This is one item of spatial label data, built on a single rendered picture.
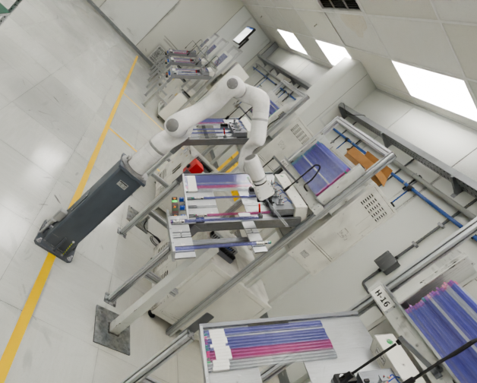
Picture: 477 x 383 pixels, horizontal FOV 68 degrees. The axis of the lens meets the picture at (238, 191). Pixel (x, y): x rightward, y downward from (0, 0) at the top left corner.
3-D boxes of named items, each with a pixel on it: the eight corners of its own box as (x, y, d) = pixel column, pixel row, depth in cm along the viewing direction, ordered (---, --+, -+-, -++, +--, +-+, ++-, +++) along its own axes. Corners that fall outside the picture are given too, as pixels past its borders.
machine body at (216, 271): (143, 317, 240) (211, 261, 228) (147, 252, 300) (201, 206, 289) (209, 355, 270) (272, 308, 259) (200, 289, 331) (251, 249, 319)
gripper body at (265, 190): (254, 186, 197) (260, 203, 202) (270, 178, 198) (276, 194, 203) (249, 182, 203) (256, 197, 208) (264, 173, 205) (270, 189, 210)
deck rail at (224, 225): (187, 232, 215) (187, 223, 212) (187, 230, 216) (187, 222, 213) (300, 226, 228) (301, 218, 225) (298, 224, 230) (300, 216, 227)
